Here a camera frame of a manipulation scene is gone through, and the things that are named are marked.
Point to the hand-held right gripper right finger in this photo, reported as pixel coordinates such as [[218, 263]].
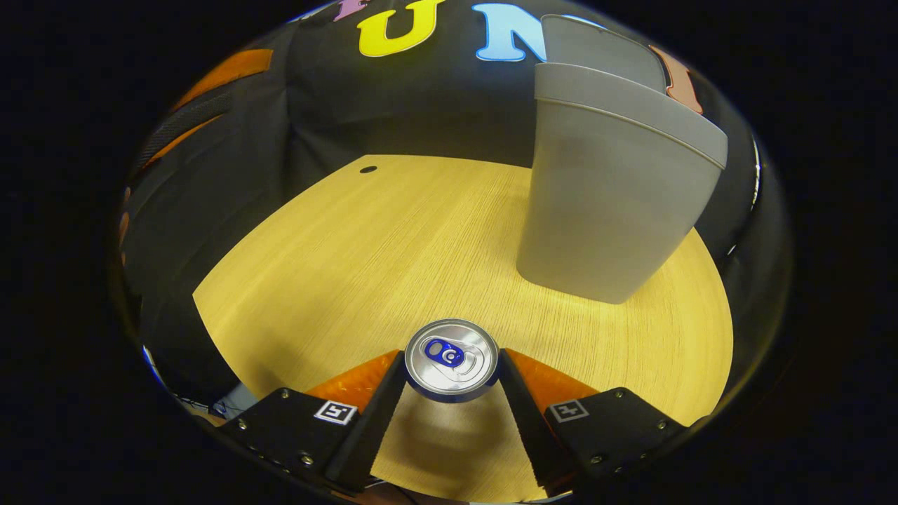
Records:
[[526, 421]]

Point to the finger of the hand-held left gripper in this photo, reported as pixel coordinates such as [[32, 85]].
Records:
[[179, 137], [224, 73]]

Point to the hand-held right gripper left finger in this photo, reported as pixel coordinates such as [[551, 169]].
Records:
[[372, 421]]

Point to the silver blue pop can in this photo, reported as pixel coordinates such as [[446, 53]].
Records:
[[452, 361]]

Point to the white desktop garbage bin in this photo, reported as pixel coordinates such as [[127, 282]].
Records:
[[603, 196]]

